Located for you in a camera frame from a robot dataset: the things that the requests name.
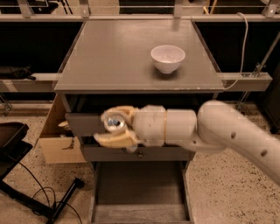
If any black chair base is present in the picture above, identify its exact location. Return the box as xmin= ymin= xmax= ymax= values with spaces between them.
xmin=0 ymin=122 xmax=84 ymax=224

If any grey bottom drawer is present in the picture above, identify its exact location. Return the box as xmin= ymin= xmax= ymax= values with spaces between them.
xmin=89 ymin=161 xmax=194 ymax=224

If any grey top drawer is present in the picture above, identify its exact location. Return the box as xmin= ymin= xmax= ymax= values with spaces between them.
xmin=66 ymin=94 xmax=213 ymax=137

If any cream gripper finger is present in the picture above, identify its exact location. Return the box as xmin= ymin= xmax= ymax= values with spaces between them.
xmin=101 ymin=105 xmax=138 ymax=125
xmin=94 ymin=130 xmax=138 ymax=149

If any open cardboard box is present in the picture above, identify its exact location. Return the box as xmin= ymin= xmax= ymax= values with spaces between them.
xmin=38 ymin=94 xmax=86 ymax=164

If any black bag on shelf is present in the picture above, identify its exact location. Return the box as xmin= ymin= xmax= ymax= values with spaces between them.
xmin=0 ymin=66 xmax=36 ymax=81

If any grey wooden drawer cabinet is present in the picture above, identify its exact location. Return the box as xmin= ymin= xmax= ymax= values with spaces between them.
xmin=55 ymin=19 xmax=223 ymax=224

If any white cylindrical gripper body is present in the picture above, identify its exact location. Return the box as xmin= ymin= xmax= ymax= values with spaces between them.
xmin=132 ymin=105 xmax=166 ymax=147

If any silver redbull can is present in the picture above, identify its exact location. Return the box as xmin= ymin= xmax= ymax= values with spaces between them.
xmin=104 ymin=114 xmax=126 ymax=132

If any black floor cable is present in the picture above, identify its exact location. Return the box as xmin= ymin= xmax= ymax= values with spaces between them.
xmin=5 ymin=154 xmax=84 ymax=224

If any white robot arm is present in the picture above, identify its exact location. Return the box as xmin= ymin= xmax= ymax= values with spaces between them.
xmin=94 ymin=101 xmax=280 ymax=185

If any round middle drawer knob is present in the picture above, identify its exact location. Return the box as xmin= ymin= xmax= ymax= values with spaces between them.
xmin=137 ymin=152 xmax=144 ymax=158

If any grey metal rail frame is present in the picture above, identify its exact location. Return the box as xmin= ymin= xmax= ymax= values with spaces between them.
xmin=0 ymin=0 xmax=280 ymax=117

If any grey middle drawer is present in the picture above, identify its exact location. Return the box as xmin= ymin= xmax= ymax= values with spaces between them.
xmin=80 ymin=136 xmax=195 ymax=162

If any white ceramic bowl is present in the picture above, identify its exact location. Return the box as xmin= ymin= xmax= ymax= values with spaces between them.
xmin=150 ymin=45 xmax=186 ymax=74

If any grey drawer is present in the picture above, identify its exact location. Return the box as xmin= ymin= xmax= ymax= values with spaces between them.
xmin=89 ymin=161 xmax=194 ymax=224
xmin=80 ymin=136 xmax=195 ymax=162
xmin=66 ymin=94 xmax=213 ymax=137

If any white hanging cable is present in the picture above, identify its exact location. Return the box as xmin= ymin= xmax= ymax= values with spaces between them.
xmin=223 ymin=11 xmax=249 ymax=91

